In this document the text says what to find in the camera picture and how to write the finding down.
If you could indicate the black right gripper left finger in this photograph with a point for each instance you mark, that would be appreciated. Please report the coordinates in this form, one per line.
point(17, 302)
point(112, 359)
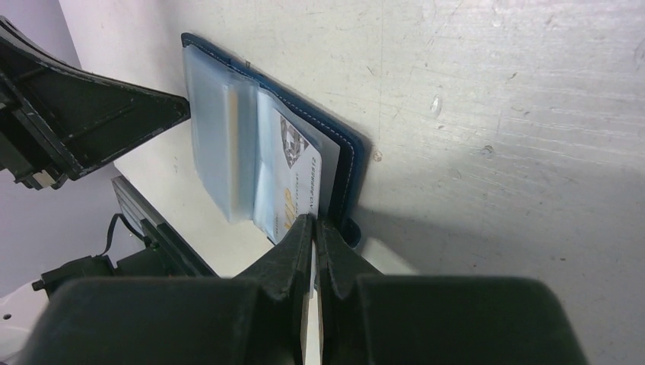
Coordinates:
point(257, 317)

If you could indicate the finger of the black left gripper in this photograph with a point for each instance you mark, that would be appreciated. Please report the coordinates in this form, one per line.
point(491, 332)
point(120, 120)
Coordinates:
point(60, 123)

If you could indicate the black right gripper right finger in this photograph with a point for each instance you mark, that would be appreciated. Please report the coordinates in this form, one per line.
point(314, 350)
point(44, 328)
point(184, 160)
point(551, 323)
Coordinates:
point(372, 318)

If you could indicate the white credit card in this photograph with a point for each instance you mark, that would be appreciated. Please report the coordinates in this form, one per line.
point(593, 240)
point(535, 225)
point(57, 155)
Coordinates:
point(289, 168)

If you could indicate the navy blue card holder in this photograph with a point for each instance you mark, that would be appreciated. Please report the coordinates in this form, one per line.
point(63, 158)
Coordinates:
point(222, 93)

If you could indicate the aluminium frame rail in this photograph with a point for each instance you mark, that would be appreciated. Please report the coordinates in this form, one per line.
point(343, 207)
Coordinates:
point(165, 252)

